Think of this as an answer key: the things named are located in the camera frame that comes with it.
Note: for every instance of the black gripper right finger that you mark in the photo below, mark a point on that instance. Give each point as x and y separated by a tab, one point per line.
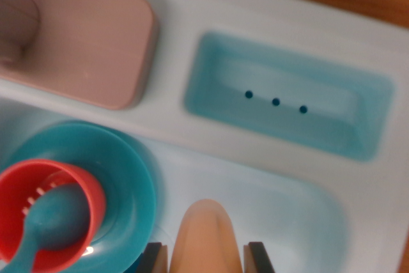
257	260

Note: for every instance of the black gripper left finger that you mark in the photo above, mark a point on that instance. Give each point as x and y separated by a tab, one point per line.
155	260

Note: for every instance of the cream detergent bottle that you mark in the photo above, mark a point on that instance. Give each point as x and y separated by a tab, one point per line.
204	238

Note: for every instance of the light blue toy sink unit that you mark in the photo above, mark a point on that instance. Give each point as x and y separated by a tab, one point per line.
255	7

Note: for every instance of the teal toy plate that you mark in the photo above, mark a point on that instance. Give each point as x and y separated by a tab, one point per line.
128	174

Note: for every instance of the red toy cup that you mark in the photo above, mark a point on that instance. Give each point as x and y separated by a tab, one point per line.
92	190

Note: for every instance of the teal spoon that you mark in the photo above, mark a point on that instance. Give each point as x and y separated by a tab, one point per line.
57	215

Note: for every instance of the grey toy faucet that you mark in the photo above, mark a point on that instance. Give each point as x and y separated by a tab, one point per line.
96	46

